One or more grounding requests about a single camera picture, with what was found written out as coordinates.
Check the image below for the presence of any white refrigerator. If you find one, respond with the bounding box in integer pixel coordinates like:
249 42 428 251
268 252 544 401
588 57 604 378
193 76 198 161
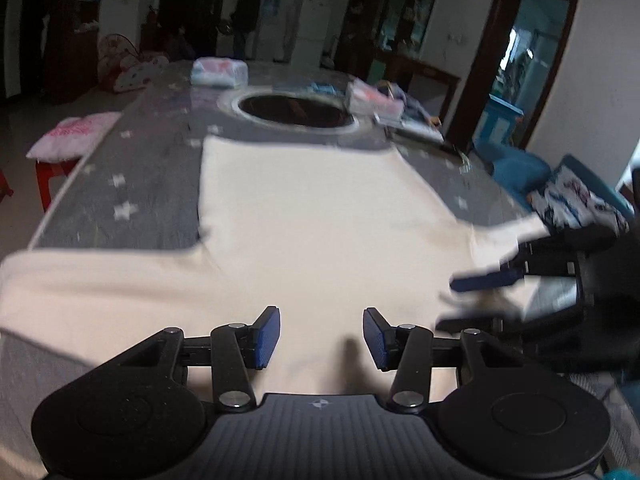
286 0 334 65

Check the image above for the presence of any white and blue plastic-wrapped package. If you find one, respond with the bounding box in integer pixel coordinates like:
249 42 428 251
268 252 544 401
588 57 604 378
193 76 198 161
190 57 250 87

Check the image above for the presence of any dark wooden door frame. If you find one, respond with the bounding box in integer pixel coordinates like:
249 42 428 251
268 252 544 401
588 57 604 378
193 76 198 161
444 0 582 152

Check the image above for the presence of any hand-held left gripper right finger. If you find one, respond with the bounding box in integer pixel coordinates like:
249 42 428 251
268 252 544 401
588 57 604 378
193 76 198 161
362 307 533 409

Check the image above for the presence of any heart-shaped dotted cushion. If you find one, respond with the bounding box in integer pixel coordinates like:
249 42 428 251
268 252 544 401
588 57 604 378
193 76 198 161
97 34 171 94

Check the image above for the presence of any dark wooden display cabinet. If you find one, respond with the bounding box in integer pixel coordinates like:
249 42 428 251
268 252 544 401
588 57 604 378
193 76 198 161
331 0 447 83

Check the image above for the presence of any blue chair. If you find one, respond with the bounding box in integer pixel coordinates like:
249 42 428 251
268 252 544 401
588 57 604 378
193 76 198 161
474 141 637 221

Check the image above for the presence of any red plastic stool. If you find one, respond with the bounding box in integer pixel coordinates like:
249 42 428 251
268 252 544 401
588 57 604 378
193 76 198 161
34 159 80 214

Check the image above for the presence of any printed white cushion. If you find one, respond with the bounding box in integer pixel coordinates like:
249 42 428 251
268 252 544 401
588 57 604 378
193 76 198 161
529 165 632 235

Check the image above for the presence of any dark wooden shelf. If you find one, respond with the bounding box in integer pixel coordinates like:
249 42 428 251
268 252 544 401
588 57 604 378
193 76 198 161
39 0 107 103

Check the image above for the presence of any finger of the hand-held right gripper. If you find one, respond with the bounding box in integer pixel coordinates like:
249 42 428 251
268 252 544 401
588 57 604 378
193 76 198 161
449 259 527 294
434 314 508 335

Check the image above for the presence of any cream garment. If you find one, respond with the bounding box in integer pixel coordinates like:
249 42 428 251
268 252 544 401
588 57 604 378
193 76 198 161
0 135 556 478

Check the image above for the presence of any round metal-rimmed table opening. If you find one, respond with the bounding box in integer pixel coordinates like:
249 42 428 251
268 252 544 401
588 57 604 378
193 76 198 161
217 87 362 136

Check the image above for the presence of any grey star-print tablecloth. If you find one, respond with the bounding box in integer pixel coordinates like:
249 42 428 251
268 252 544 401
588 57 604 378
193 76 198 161
27 57 531 251

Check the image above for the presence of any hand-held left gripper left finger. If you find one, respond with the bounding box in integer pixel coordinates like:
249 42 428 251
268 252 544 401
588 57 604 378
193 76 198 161
107 305 282 414

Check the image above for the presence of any water dispenser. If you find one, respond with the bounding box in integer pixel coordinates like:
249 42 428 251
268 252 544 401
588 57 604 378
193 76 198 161
259 0 284 59

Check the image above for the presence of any pink cushion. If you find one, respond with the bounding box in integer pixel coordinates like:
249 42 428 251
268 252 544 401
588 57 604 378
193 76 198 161
25 112 124 164

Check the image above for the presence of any blue small cabinet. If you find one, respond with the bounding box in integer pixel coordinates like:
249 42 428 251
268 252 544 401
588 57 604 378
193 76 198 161
472 94 525 147

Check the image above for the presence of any pink plastic-wrapped package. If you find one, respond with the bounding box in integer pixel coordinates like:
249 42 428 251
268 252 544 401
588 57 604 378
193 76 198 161
345 78 406 117

